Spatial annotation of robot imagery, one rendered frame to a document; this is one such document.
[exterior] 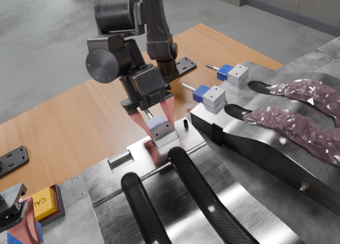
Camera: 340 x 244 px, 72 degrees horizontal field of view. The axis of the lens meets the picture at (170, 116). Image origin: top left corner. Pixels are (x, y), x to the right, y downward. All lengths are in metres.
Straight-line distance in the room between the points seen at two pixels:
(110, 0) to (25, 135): 0.55
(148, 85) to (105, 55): 0.08
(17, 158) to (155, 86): 0.52
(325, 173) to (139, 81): 0.37
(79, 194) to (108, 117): 0.25
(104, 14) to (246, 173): 0.44
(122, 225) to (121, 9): 0.38
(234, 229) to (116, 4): 0.42
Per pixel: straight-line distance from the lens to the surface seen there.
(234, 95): 0.65
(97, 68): 0.41
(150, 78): 0.39
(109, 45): 0.39
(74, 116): 0.82
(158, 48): 0.71
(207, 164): 0.49
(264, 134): 0.52
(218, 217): 0.44
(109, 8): 0.46
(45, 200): 0.63
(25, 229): 0.40
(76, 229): 0.61
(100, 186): 0.51
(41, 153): 0.78
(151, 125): 0.54
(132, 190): 0.49
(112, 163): 0.55
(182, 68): 0.83
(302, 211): 0.56
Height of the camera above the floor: 1.31
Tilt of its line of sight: 47 degrees down
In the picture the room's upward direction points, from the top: 14 degrees counter-clockwise
